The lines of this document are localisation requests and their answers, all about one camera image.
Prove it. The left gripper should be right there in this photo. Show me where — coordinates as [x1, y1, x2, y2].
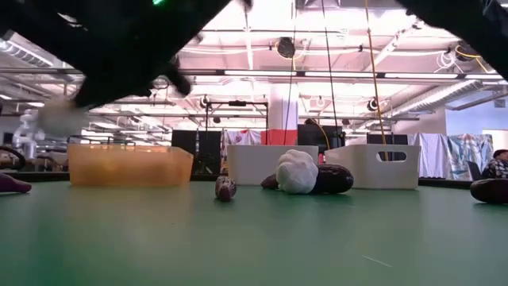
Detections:
[0, 0, 233, 109]

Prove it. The large white garlic bulb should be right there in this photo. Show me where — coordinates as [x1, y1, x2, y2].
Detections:
[275, 149, 319, 195]

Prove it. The large dark purple sweet potato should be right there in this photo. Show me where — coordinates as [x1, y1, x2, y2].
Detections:
[260, 164, 355, 195]

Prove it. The black panel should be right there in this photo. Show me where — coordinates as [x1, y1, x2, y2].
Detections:
[171, 129, 222, 176]

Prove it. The orange translucent plastic basket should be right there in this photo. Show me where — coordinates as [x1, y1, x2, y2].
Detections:
[67, 143, 194, 187]

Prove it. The small dark purple potato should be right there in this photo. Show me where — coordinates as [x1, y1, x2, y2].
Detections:
[469, 178, 508, 206]
[0, 173, 33, 195]
[214, 176, 238, 203]

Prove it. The plain white plastic basket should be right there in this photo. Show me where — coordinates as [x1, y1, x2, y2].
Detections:
[226, 145, 320, 187]

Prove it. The white robot figure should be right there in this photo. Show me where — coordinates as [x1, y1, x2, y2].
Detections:
[11, 113, 40, 160]

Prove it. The white and orange pillar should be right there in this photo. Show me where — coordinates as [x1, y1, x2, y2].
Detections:
[267, 83, 299, 146]

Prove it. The black monitor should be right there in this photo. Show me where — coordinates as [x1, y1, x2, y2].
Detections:
[297, 124, 346, 150]
[365, 133, 409, 146]

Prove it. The green table mat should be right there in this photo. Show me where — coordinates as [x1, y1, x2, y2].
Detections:
[0, 181, 508, 286]

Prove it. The patterned hanging cloth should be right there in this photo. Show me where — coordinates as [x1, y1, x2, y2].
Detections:
[408, 132, 496, 182]

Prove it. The person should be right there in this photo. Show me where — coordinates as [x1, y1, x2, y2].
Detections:
[482, 149, 508, 180]

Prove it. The black metal frame stand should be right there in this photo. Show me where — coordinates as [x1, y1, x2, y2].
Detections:
[204, 100, 270, 176]

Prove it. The thin black cable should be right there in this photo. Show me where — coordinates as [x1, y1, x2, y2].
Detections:
[283, 0, 298, 146]

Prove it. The black ceiling cable reel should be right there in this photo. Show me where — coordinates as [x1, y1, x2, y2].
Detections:
[276, 37, 297, 60]

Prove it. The black hanging cable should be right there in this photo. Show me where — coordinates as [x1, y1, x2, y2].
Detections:
[320, 0, 339, 149]

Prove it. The white basket with handle slot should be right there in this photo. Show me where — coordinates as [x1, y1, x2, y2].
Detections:
[324, 144, 421, 191]

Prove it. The yellow hanging cable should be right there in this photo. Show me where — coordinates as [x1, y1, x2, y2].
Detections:
[364, 0, 389, 162]

